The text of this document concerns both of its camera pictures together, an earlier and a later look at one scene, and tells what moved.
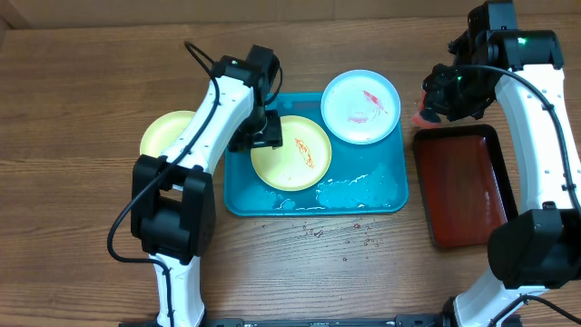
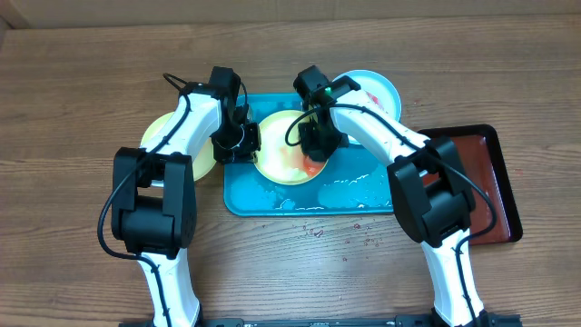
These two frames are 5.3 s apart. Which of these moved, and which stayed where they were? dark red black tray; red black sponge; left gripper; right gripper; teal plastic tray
Moved: right gripper; left gripper; red black sponge
Stayed: teal plastic tray; dark red black tray
